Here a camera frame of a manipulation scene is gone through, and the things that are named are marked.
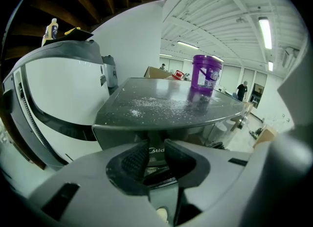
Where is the black flat mat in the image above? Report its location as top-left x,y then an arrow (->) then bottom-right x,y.
45,28 -> 94,46

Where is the brown cardboard box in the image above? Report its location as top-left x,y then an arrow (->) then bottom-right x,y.
253,125 -> 279,149

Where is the yellow cloth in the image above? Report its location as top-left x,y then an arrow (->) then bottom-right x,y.
64,26 -> 82,36

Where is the red and white container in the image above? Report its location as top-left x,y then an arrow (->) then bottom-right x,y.
171,69 -> 186,81

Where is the open cardboard box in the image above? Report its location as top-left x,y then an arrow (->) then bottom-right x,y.
144,66 -> 173,80

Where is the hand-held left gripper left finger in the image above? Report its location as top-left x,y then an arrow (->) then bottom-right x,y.
26,139 -> 170,227

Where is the white appliance with grey trim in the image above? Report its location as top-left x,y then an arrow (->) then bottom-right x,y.
2,39 -> 111,171

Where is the grey washing machine detergent drawer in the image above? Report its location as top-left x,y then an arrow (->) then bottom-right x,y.
144,138 -> 180,188

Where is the purple plastic bucket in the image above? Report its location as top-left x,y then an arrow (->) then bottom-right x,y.
191,54 -> 224,97

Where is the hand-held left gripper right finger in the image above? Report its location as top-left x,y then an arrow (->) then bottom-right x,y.
164,133 -> 291,227

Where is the wall air conditioner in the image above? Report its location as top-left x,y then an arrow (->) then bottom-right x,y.
283,47 -> 298,68

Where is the yellow detergent bottle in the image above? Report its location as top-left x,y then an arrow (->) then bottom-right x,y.
41,18 -> 60,47

